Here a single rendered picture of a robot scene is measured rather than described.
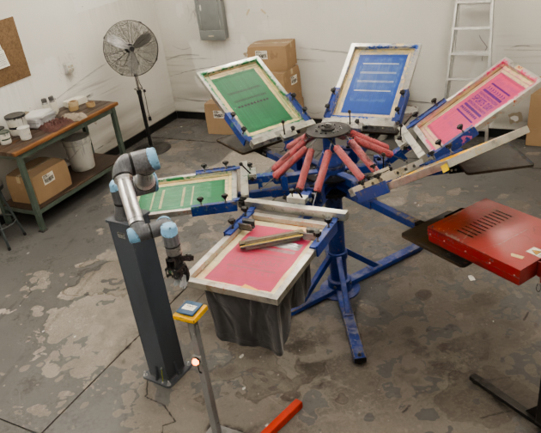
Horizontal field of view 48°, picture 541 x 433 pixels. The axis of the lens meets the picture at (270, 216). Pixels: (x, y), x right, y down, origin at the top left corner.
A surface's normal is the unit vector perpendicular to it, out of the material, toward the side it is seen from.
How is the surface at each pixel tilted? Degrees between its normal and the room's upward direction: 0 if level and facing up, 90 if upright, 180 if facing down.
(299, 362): 0
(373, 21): 90
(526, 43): 90
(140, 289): 90
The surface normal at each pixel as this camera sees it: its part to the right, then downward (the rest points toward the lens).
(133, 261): -0.53, 0.46
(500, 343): -0.11, -0.88
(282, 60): -0.32, 0.48
